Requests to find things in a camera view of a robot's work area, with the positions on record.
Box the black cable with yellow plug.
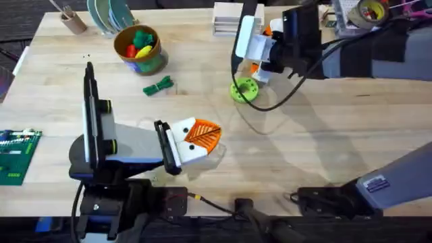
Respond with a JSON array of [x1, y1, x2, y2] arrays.
[[187, 191, 304, 243]]

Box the small violet-blue plate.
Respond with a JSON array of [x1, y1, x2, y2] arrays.
[[107, 6, 119, 32]]

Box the clear peg plate rack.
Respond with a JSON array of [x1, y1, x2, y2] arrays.
[[101, 20, 140, 38]]

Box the green board with blocks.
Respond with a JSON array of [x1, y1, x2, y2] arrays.
[[0, 128, 43, 186]]

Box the teal plate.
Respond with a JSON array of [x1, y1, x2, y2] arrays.
[[109, 0, 136, 30]]

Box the right wrist black plate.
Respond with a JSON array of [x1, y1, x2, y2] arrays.
[[282, 5, 322, 78]]

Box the black rail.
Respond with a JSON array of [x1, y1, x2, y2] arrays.
[[0, 215, 432, 243]]

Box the black camera cable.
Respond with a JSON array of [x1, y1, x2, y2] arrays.
[[230, 13, 344, 112]]

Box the grey-green plate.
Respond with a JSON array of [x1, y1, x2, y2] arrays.
[[86, 0, 103, 28]]

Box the pale green plate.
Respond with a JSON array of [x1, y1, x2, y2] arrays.
[[94, 0, 115, 33]]

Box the green toy vegetable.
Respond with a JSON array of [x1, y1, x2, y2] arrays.
[[142, 75, 175, 97]]

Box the brown tub with toy vegetables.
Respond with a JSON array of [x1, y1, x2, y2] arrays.
[[113, 24, 169, 76]]

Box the pink scissors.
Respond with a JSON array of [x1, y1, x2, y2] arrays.
[[387, 0, 432, 20]]

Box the thin wooden stick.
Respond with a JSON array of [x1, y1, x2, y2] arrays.
[[48, 0, 68, 14]]

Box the brown cardboard cup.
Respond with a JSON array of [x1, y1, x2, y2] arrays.
[[60, 9, 88, 35]]

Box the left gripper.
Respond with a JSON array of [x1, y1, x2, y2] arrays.
[[97, 99, 223, 176]]

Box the green disc with holes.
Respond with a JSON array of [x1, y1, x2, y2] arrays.
[[229, 77, 260, 104]]

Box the roll of tape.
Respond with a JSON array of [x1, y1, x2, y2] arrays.
[[347, 0, 391, 30]]

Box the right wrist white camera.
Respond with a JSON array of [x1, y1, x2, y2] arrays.
[[235, 15, 257, 59]]

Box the left wrist black plate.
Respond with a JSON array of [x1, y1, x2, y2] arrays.
[[82, 61, 103, 171]]

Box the wrist black plate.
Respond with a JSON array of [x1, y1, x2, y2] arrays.
[[282, 5, 322, 78], [82, 61, 103, 171]]

